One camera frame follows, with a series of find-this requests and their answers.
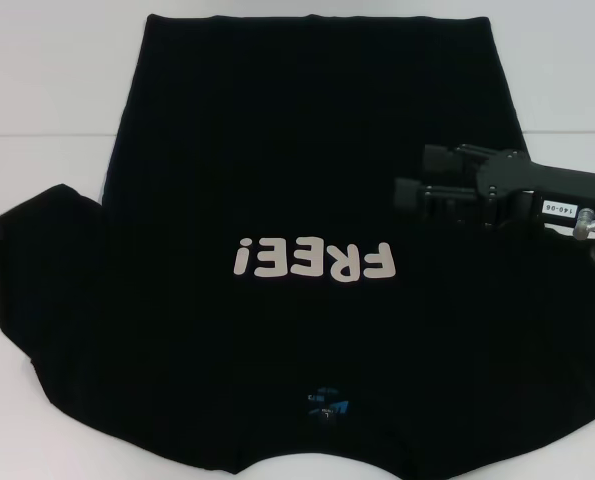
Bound right black cable silver plug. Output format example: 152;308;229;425
573;207;595;271

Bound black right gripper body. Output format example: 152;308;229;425
474;148;595;239

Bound black shirt with FREE print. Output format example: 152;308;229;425
0;13;595;476

